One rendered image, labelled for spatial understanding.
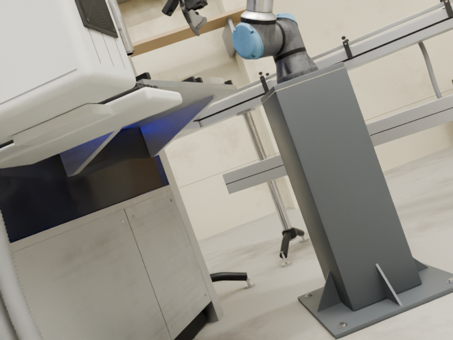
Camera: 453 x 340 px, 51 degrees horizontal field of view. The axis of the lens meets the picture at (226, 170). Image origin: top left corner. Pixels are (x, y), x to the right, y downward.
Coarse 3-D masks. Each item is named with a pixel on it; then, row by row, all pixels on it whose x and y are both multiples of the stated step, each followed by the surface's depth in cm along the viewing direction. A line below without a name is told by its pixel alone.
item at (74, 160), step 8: (120, 128) 137; (104, 136) 137; (112, 136) 138; (80, 144) 140; (88, 144) 139; (96, 144) 138; (104, 144) 140; (64, 152) 143; (72, 152) 142; (80, 152) 141; (88, 152) 140; (96, 152) 141; (64, 160) 143; (72, 160) 142; (80, 160) 141; (88, 160) 142; (72, 168) 143; (80, 168) 143
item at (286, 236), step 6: (294, 228) 265; (282, 234) 266; (288, 234) 260; (294, 234) 264; (300, 234) 282; (282, 240) 256; (288, 240) 256; (300, 240) 288; (306, 240) 285; (282, 246) 251; (288, 246) 252; (282, 252) 246; (282, 258) 247; (282, 264) 246; (288, 264) 244
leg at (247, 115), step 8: (248, 112) 264; (248, 120) 264; (248, 128) 265; (256, 128) 266; (256, 136) 264; (256, 144) 264; (256, 152) 265; (264, 152) 265; (272, 184) 264; (272, 192) 265; (280, 200) 265; (280, 208) 265; (280, 216) 265; (288, 224) 265
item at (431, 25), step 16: (448, 0) 217; (416, 16) 225; (432, 16) 221; (448, 16) 218; (384, 32) 237; (400, 32) 227; (416, 32) 224; (432, 32) 222; (336, 48) 240; (352, 48) 235; (368, 48) 233; (384, 48) 230; (400, 48) 230; (320, 64) 242; (352, 64) 236; (272, 80) 252; (224, 96) 265; (240, 96) 260; (256, 96) 256; (208, 112) 267; (224, 112) 264; (240, 112) 262
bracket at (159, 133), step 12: (192, 108) 180; (204, 108) 179; (156, 120) 186; (168, 120) 185; (180, 120) 183; (192, 120) 182; (144, 132) 189; (156, 132) 187; (168, 132) 185; (180, 132) 185; (156, 144) 188; (168, 144) 189
